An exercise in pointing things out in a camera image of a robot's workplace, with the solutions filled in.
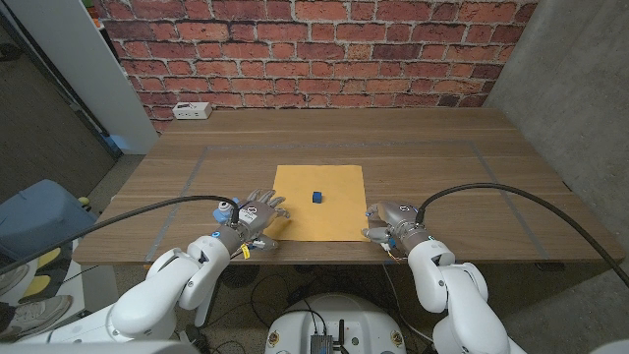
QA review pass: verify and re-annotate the grey sneaker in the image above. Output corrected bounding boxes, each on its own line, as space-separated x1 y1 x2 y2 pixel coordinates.
0 263 31 296
0 293 75 340

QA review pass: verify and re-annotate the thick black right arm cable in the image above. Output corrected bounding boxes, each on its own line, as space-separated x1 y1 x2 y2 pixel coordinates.
416 182 629 289

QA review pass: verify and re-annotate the printed brick backdrop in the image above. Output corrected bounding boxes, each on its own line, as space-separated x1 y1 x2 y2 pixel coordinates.
92 0 540 134

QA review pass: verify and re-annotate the white panel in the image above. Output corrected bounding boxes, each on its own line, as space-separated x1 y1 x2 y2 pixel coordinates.
4 0 159 155

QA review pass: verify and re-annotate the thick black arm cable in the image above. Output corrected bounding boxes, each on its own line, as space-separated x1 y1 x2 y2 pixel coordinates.
0 195 241 275
416 182 629 289

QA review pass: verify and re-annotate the grey electronics box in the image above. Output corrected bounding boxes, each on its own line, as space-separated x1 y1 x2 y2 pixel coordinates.
309 332 335 354

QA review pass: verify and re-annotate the white power strip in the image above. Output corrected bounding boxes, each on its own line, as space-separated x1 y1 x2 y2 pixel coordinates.
171 101 213 121

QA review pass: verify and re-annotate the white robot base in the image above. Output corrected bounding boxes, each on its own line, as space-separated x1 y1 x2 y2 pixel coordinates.
264 293 408 354

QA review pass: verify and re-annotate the small blue white object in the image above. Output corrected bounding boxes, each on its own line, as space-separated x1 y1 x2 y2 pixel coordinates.
212 198 241 223

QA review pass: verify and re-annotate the yellow felt sheet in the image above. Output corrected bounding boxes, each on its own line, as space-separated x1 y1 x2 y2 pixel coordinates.
264 164 370 243

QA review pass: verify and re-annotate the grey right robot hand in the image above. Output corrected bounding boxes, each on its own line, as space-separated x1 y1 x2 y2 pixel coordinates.
362 200 431 255

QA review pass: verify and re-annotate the yellow black footwear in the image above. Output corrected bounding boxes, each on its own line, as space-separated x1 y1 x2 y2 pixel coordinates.
19 239 74 301

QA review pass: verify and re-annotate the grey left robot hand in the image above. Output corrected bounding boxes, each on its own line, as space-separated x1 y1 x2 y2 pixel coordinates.
215 188 291 252

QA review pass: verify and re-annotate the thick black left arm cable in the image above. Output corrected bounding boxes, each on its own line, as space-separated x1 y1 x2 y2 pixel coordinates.
0 195 241 275

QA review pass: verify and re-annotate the white table leg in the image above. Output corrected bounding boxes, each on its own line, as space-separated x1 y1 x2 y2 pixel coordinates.
194 294 215 328

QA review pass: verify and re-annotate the white robot torso edge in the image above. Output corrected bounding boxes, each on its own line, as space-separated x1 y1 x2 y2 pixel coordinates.
0 340 200 354

